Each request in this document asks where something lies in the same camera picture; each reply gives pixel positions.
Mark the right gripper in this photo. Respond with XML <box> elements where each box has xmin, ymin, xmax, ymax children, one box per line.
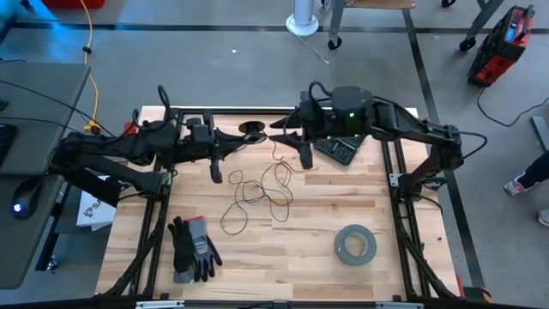
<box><xmin>266</xmin><ymin>89</ymin><xmax>335</xmax><ymax>171</ymax></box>

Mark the black cable bundle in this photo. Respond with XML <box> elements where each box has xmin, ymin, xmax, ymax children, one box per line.
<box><xmin>102</xmin><ymin>195</ymin><xmax>171</xmax><ymax>298</ymax></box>
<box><xmin>392</xmin><ymin>201</ymin><xmax>458</xmax><ymax>300</ymax></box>

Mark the black keyboard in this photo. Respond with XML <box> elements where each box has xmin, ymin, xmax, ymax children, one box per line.
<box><xmin>0</xmin><ymin>124</ymin><xmax>17</xmax><ymax>167</ymax></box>

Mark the grey tape roll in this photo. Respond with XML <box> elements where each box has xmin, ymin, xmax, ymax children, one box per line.
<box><xmin>333</xmin><ymin>223</ymin><xmax>378</xmax><ymax>267</ymax></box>

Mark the wooden top work table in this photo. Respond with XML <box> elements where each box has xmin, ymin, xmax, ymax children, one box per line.
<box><xmin>328</xmin><ymin>0</ymin><xmax>505</xmax><ymax>52</ymax></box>

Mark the white printed bag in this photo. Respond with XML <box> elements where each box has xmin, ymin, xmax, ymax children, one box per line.
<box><xmin>75</xmin><ymin>191</ymin><xmax>118</xmax><ymax>233</ymax></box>

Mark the silver metal bracket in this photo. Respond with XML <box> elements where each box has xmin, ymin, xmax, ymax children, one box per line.
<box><xmin>136</xmin><ymin>300</ymin><xmax>185</xmax><ymax>309</ymax></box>
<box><xmin>376</xmin><ymin>301</ymin><xmax>425</xmax><ymax>309</ymax></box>

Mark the grey desk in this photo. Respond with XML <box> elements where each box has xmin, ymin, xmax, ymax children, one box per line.
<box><xmin>0</xmin><ymin>62</ymin><xmax>91</xmax><ymax>289</ymax></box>

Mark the white pole base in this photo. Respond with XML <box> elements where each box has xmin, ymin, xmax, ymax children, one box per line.
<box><xmin>286</xmin><ymin>0</ymin><xmax>321</xmax><ymax>37</ymax></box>

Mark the black cord spool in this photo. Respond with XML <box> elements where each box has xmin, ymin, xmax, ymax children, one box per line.
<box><xmin>238</xmin><ymin>120</ymin><xmax>268</xmax><ymax>145</ymax></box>

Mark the open black bit case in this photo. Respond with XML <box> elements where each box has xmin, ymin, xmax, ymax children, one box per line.
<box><xmin>314</xmin><ymin>135</ymin><xmax>365</xmax><ymax>167</ymax></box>

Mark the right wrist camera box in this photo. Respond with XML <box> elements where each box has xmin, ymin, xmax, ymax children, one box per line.
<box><xmin>311</xmin><ymin>105</ymin><xmax>335</xmax><ymax>137</ymax></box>

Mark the black computer mouse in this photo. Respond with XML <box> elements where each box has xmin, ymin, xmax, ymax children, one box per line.
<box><xmin>11</xmin><ymin>179</ymin><xmax>42</xmax><ymax>221</ymax></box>

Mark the black aluminium frame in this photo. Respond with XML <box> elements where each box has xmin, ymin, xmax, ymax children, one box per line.
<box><xmin>96</xmin><ymin>106</ymin><xmax>464</xmax><ymax>309</ymax></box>

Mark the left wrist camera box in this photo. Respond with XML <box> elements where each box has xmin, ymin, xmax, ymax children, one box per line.
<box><xmin>187</xmin><ymin>123</ymin><xmax>212</xmax><ymax>145</ymax></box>

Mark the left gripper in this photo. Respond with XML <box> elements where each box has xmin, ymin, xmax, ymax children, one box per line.
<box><xmin>171</xmin><ymin>110</ymin><xmax>267</xmax><ymax>185</ymax></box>

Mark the yellow extension cord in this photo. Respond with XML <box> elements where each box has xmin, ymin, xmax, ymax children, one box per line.
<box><xmin>79</xmin><ymin>0</ymin><xmax>104</xmax><ymax>136</ymax></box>

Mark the grey black work glove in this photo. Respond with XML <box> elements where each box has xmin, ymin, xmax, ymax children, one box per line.
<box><xmin>184</xmin><ymin>215</ymin><xmax>223</xmax><ymax>283</ymax></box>
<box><xmin>166</xmin><ymin>216</ymin><xmax>195</xmax><ymax>284</ymax></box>

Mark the thin black cord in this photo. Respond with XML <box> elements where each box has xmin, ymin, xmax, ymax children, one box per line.
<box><xmin>220</xmin><ymin>139</ymin><xmax>321</xmax><ymax>236</ymax></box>

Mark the red floor bin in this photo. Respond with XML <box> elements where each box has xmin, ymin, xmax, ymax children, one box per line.
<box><xmin>41</xmin><ymin>0</ymin><xmax>106</xmax><ymax>10</ymax></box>

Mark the person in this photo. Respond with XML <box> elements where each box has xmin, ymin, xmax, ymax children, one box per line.
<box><xmin>504</xmin><ymin>152</ymin><xmax>549</xmax><ymax>228</ymax></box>

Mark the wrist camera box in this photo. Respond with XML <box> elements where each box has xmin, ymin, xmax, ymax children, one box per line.
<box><xmin>187</xmin><ymin>123</ymin><xmax>212</xmax><ymax>145</ymax></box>
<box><xmin>311</xmin><ymin>105</ymin><xmax>335</xmax><ymax>137</ymax></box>

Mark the black desk cable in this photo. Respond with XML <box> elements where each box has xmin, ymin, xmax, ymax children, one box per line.
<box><xmin>0</xmin><ymin>117</ymin><xmax>78</xmax><ymax>135</ymax></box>
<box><xmin>0</xmin><ymin>80</ymin><xmax>111</xmax><ymax>135</ymax></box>

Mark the black power station cable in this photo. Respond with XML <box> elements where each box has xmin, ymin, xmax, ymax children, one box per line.
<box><xmin>477</xmin><ymin>85</ymin><xmax>549</xmax><ymax>129</ymax></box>

